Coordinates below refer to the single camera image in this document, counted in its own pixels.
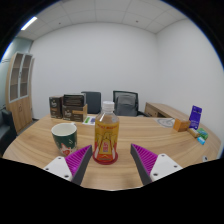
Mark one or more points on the white green leaflet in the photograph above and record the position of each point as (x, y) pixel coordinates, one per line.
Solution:
(89, 120)

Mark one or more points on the small blue box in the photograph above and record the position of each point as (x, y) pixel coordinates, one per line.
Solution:
(201, 140)

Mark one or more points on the small yellow box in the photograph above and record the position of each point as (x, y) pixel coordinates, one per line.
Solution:
(193, 132)

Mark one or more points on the black sofa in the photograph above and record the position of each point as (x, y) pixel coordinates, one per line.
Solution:
(6, 131)

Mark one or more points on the brown cardboard box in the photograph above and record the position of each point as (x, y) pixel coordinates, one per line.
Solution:
(75, 113)

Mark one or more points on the dark solid-back office chair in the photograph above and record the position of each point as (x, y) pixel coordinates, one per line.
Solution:
(93, 102)

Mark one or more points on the purple upright package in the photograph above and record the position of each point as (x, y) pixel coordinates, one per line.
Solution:
(195, 116)

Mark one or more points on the orange-label drink bottle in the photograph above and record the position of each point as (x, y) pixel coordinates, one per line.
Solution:
(106, 133)

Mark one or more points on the green pack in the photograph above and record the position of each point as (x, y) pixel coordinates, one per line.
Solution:
(203, 133)

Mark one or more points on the tall dark brown box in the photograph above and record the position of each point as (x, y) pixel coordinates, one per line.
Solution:
(55, 107)

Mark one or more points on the green printed mug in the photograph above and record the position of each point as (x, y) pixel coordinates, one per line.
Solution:
(64, 138)

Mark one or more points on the grey mesh-back office chair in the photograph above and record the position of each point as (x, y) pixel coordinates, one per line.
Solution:
(126, 105)

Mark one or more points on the round grey printed paper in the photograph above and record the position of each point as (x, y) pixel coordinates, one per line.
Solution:
(165, 122)

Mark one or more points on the flat round red coaster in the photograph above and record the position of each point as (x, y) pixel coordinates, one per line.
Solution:
(114, 161)

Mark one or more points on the wooden glass-door shelf cabinet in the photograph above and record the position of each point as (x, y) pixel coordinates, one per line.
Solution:
(20, 113)

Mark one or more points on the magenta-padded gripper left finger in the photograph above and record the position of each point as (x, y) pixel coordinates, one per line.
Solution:
(76, 159)

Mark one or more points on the orange carton box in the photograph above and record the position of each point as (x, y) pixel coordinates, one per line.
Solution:
(181, 125)

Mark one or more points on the wooden side desk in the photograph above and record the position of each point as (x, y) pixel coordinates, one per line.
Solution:
(163, 109)

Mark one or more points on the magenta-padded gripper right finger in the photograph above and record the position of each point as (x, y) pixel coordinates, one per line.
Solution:
(146, 159)

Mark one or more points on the ceiling light panel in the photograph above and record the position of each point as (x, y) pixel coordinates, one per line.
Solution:
(29, 23)

